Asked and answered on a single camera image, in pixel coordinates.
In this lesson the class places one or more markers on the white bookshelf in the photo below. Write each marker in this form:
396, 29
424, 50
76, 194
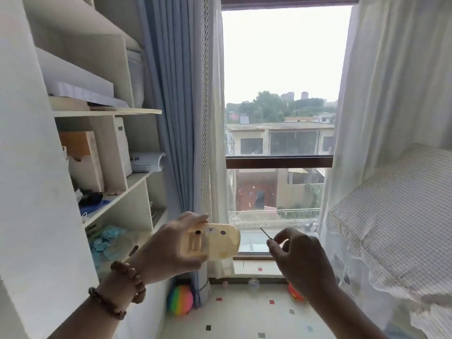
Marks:
81, 137

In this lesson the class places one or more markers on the orange ball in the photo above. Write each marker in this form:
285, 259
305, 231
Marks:
295, 293

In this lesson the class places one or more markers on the person's right thumb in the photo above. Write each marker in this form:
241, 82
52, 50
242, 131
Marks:
277, 252

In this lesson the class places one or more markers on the brown cardboard box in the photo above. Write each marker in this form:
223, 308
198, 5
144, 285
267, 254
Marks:
83, 158

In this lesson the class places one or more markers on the person's left hand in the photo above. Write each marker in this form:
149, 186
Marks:
166, 247

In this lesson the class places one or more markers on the checked bed mattress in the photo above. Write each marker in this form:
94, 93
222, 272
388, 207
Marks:
395, 222

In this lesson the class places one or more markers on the cream phone case with face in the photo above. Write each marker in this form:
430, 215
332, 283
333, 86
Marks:
215, 241

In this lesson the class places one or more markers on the person's left forearm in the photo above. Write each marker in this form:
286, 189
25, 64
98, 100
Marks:
109, 307

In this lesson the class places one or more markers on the blue curtain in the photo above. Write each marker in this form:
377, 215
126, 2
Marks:
176, 112

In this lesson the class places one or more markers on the white sheer curtain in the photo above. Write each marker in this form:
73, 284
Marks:
385, 102

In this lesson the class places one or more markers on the window frame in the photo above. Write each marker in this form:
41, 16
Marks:
279, 162

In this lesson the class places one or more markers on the thin metal pin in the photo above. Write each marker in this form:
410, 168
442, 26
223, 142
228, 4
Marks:
265, 233

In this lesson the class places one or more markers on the white storage bag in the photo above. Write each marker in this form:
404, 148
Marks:
136, 77

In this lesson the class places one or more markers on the person's left thumb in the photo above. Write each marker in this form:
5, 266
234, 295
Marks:
194, 259

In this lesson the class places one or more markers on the rainbow coloured ball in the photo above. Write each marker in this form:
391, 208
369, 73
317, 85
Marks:
180, 300

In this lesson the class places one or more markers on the small clear bottle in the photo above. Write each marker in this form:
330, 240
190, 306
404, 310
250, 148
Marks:
253, 284

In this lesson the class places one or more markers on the rolled white paper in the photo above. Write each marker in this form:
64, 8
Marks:
146, 162

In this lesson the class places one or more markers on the person's right hand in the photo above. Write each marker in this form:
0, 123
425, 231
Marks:
303, 264

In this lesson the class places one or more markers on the white paper stack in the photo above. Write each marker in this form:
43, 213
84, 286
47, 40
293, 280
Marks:
81, 89

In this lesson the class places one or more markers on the white box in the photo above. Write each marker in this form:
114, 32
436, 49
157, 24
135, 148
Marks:
122, 146

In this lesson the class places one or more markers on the white lace curtain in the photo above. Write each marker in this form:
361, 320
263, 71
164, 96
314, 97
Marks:
213, 112

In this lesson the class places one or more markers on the pile of blue packets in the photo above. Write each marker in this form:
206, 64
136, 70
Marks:
104, 240

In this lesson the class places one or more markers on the person's right forearm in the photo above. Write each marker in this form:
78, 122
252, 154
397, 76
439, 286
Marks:
339, 314

